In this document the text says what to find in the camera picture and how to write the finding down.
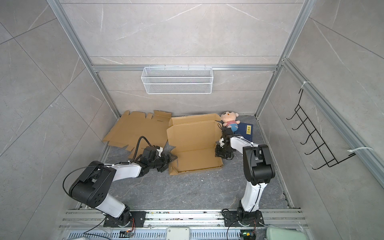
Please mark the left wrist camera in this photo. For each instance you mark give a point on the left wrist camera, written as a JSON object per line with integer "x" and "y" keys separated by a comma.
{"x": 159, "y": 151}

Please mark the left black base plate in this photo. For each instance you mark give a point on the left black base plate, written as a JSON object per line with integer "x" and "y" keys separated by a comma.
{"x": 126, "y": 220}

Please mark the pale green container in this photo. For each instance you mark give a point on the pale green container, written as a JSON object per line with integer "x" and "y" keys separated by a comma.
{"x": 274, "y": 233}

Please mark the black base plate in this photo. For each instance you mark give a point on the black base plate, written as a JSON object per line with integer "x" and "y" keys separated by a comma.
{"x": 126, "y": 220}
{"x": 240, "y": 218}

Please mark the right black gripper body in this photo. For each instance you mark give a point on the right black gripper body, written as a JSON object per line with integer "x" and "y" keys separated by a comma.
{"x": 222, "y": 151}

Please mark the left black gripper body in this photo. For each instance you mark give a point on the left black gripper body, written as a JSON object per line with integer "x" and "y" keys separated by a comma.
{"x": 160, "y": 163}

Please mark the white wire mesh basket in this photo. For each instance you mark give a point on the white wire mesh basket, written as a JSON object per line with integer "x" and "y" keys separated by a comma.
{"x": 177, "y": 80}

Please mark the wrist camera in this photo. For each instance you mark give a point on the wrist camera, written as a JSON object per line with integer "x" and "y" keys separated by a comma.
{"x": 222, "y": 142}
{"x": 159, "y": 151}

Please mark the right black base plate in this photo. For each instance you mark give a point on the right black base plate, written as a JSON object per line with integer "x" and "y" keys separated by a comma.
{"x": 240, "y": 218}

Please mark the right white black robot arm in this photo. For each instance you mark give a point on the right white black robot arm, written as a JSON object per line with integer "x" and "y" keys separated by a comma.
{"x": 258, "y": 170}

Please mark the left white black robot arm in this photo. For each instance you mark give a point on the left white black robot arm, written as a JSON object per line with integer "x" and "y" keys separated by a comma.
{"x": 93, "y": 184}

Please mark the black wire hook rack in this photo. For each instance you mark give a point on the black wire hook rack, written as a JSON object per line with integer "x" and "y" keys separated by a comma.
{"x": 314, "y": 136}

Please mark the aluminium mounting rail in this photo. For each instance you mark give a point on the aluminium mounting rail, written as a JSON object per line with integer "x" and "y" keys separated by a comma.
{"x": 203, "y": 218}

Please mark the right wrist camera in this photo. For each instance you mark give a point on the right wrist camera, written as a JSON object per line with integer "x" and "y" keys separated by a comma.
{"x": 222, "y": 142}

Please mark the white electrical box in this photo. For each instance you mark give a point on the white electrical box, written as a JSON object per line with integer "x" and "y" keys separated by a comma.
{"x": 178, "y": 233}

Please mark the flat brown cardboard sheet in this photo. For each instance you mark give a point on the flat brown cardboard sheet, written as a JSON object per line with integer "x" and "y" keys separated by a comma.
{"x": 135, "y": 131}

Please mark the dark blue book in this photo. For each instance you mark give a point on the dark blue book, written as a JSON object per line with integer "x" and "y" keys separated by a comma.
{"x": 245, "y": 130}

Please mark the brown cardboard box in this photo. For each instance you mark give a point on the brown cardboard box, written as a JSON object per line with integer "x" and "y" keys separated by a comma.
{"x": 194, "y": 140}

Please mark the plush doll striped shirt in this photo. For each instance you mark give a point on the plush doll striped shirt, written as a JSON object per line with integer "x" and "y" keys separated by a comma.
{"x": 230, "y": 121}

